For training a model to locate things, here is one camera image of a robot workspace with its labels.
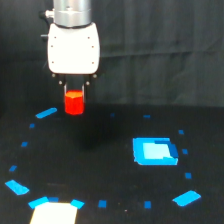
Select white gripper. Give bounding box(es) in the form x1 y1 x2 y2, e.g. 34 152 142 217
47 23 100 104

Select red hexagonal block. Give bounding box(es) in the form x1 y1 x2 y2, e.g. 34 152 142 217
65 90 84 115

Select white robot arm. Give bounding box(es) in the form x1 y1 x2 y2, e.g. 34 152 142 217
39 0 100 101

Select long blue tape top-left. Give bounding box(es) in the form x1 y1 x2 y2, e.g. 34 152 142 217
35 108 57 119

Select small blue tape left middle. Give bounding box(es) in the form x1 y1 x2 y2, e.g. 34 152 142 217
21 142 28 147

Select black curtain backdrop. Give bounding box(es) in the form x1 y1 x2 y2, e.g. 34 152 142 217
0 0 224 107

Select small blue tape left lower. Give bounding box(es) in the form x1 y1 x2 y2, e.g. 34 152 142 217
9 165 17 172

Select long blue tape left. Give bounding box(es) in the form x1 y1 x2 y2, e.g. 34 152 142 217
5 180 29 195

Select blue tape piece near paper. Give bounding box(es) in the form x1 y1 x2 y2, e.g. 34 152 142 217
71 199 84 209

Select small blue tape bottom centre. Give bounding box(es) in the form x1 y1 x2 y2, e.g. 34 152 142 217
98 200 107 208

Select long blue tape bottom-left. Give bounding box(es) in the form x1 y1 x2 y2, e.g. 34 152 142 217
28 196 49 209

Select small blue tape right middle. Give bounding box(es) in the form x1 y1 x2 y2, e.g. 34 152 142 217
182 149 188 155

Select white paper sheet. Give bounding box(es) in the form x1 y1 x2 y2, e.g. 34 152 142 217
30 202 78 224

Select small blue tape bottom right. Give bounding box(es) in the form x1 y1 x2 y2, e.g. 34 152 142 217
144 201 151 209

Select small blue tape right lower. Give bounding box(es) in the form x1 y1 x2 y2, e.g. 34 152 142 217
185 173 192 179

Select long blue tape bottom-right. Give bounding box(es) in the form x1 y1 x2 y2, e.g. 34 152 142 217
173 190 201 207

